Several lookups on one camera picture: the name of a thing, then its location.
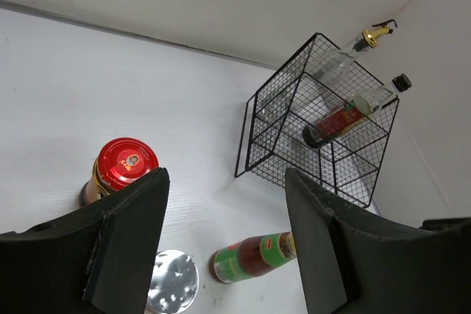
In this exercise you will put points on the clear glass oil bottle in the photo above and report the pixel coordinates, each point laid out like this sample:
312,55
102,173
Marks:
331,67

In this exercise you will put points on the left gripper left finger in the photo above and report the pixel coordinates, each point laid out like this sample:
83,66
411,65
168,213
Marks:
97,259

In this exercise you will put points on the red lid jar back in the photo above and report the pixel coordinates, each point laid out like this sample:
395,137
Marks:
119,163

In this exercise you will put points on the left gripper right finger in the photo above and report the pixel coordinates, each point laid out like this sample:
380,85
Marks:
354,261

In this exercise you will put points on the dark soy sauce bottle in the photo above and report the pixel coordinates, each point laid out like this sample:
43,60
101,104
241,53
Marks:
362,106

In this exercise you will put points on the green label sauce bottle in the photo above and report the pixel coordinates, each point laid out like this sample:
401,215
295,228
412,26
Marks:
252,257

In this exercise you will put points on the silver lid shaker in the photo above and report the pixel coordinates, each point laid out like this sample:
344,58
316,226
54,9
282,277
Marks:
174,284

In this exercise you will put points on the black wire rack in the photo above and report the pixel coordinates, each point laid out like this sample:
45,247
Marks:
294,121

